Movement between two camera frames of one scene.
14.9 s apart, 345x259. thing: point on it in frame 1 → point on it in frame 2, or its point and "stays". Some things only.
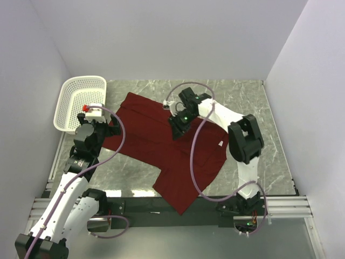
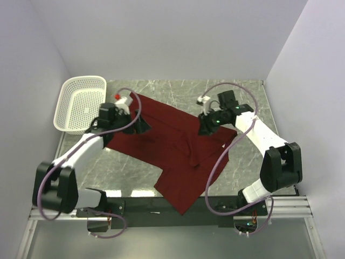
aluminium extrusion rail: x=291 y=206 stays
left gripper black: x=101 y=125 → x=135 y=122
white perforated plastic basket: x=74 y=94 stays
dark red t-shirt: x=189 y=166 stays
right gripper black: x=177 y=127 → x=204 y=123
